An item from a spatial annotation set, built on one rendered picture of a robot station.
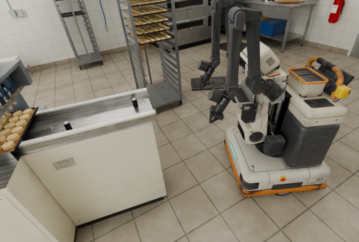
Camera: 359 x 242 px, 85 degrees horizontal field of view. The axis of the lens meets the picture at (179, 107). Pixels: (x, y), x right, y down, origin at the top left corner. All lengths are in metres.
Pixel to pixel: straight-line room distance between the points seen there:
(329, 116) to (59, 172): 1.63
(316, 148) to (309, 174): 0.24
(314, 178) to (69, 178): 1.69
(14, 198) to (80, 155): 0.33
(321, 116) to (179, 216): 1.21
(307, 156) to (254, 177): 0.39
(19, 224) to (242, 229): 1.36
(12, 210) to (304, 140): 1.67
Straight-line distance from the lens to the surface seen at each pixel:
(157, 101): 2.64
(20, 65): 1.58
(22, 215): 1.34
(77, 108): 1.44
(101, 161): 1.31
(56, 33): 5.29
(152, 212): 1.78
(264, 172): 1.66
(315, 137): 1.55
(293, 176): 1.74
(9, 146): 1.28
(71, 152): 1.26
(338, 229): 1.94
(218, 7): 1.36
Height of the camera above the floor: 1.55
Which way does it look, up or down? 34 degrees down
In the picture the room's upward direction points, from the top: 5 degrees counter-clockwise
